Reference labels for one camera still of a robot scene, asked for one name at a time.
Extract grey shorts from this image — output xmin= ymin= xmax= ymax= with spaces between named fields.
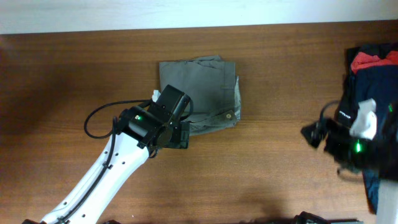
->
xmin=159 ymin=55 xmax=241 ymax=136

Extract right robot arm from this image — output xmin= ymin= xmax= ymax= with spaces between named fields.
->
xmin=300 ymin=98 xmax=397 ymax=223

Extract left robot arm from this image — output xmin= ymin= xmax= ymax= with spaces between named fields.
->
xmin=41 ymin=85 xmax=193 ymax=223

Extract dark blue garment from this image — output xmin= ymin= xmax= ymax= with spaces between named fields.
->
xmin=354 ymin=65 xmax=397 ymax=213

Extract red garment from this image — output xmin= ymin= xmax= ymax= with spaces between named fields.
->
xmin=351 ymin=51 xmax=397 ymax=75

